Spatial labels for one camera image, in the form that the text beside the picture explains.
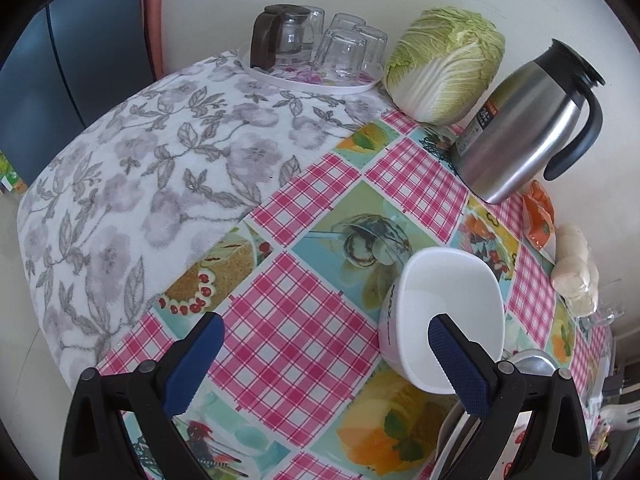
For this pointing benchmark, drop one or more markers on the grey floral cloth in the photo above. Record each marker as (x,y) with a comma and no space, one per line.
(140,170)

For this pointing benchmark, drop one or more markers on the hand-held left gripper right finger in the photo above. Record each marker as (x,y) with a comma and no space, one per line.
(457,365)

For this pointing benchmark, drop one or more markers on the orange snack packet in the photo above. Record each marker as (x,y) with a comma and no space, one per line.
(540,215)

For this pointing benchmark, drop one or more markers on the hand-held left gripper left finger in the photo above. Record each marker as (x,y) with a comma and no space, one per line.
(195,365)

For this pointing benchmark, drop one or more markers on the pink pipe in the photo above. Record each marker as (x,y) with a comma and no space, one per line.
(152,15)

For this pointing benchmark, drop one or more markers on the clear drinking glass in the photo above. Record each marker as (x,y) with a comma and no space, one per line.
(315,25)
(345,22)
(340,52)
(372,42)

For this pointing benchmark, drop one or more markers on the stainless steel thermos jug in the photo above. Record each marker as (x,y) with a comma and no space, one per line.
(520,125)

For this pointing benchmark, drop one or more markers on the pink checked tablecloth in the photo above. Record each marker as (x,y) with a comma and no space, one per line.
(310,310)

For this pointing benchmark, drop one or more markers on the white chair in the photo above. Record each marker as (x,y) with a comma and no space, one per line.
(620,417)

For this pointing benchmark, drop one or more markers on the dark blue cabinet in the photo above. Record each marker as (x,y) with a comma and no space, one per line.
(65,60)

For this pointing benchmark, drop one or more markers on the bag of white buns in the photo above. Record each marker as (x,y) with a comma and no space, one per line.
(575,270)

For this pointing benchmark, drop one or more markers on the clear glass mug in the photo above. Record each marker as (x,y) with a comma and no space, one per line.
(600,310)

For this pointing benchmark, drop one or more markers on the green packet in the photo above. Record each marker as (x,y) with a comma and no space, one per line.
(11,175)

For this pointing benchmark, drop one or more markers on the white floral tray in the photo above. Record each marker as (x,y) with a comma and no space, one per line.
(310,82)

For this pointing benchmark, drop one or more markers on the napa cabbage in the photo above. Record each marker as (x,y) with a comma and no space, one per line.
(445,65)

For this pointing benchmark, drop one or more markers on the small white bowl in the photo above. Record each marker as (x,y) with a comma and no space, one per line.
(450,285)

